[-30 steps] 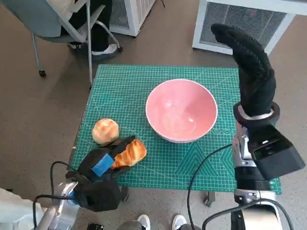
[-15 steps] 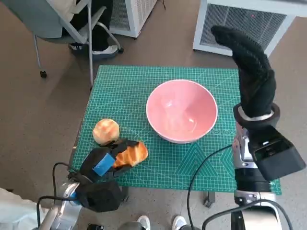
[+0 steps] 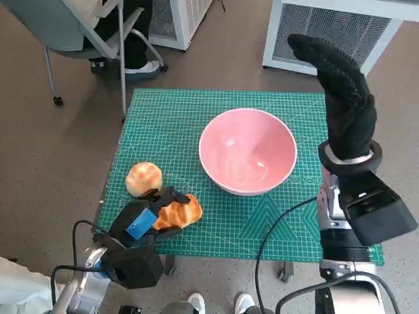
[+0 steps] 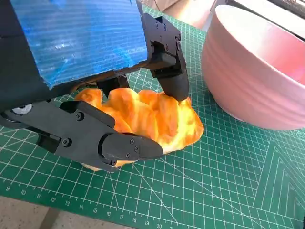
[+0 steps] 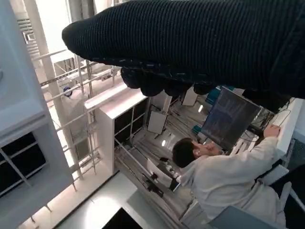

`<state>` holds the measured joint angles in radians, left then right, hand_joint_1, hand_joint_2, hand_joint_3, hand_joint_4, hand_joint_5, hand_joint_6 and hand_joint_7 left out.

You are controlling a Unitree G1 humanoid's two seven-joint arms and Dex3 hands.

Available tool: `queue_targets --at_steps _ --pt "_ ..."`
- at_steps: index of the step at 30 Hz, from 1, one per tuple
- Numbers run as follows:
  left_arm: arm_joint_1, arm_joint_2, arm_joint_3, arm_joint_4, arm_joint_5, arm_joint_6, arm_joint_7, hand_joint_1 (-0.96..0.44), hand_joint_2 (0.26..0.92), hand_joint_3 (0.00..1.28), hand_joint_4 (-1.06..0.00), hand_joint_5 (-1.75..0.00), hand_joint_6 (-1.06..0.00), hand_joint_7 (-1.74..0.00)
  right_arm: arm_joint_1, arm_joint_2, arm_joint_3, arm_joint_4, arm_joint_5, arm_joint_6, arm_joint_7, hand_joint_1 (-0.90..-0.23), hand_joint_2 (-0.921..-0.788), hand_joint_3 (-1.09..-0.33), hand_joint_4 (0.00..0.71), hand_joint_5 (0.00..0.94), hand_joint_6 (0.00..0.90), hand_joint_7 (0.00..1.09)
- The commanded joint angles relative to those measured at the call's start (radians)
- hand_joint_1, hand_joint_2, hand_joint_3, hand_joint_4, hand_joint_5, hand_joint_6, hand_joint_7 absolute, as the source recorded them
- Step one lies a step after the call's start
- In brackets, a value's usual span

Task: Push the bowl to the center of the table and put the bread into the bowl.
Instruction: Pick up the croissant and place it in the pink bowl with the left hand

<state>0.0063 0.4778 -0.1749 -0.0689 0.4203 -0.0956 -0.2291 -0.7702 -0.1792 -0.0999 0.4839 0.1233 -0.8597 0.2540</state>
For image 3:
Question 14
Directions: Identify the black right upper arm cable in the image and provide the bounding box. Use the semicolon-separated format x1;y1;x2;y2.
274;271;401;314

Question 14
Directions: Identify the person with white shoes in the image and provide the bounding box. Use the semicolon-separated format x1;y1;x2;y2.
160;292;266;314

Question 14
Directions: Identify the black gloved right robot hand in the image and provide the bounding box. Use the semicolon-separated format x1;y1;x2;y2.
287;33;377;162

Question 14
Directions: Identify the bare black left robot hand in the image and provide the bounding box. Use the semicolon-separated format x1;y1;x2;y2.
107;186;191;249

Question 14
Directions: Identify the grey chair with metal frame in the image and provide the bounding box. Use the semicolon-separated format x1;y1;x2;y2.
9;0;164;118

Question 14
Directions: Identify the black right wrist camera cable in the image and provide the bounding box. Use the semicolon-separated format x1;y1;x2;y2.
254;196;321;314

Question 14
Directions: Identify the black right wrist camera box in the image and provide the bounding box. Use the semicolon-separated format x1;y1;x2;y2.
338;169;419;246

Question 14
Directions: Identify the large white grille cabinet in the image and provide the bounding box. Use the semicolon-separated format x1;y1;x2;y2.
261;0;403;76

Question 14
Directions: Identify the round toy bread bun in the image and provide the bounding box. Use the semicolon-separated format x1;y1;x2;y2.
126;162;164;198

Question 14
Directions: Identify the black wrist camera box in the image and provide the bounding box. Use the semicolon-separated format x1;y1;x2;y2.
103;245;165;289
338;169;419;246

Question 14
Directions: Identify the person in light clothing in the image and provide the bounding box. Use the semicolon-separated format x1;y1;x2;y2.
0;256;66;314

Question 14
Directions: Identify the pink bowl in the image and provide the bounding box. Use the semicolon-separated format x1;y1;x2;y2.
198;109;298;196

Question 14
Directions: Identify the seated person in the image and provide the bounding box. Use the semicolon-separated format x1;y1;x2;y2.
81;0;170;81

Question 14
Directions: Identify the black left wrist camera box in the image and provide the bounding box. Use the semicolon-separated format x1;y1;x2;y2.
103;245;165;289

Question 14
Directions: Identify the green cutting mat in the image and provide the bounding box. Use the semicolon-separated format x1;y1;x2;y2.
97;88;386;266

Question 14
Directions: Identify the small white grille cabinet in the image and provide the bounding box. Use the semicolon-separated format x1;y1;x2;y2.
149;0;213;52

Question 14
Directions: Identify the long toy bread loaf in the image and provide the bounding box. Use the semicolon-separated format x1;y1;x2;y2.
152;193;203;230

